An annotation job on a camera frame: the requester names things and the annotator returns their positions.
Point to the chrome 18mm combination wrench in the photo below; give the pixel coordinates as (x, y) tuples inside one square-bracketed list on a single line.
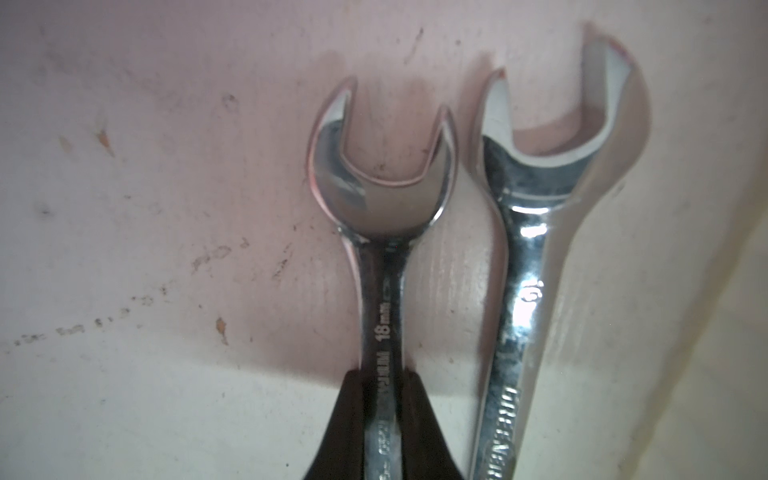
[(380, 222)]

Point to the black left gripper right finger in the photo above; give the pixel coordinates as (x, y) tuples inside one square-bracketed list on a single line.
[(425, 452)]

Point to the chrome Greenfield combination wrench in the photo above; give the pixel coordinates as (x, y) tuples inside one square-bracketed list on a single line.
[(541, 201)]

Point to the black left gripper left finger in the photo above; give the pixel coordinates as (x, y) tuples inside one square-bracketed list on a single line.
[(340, 453)]

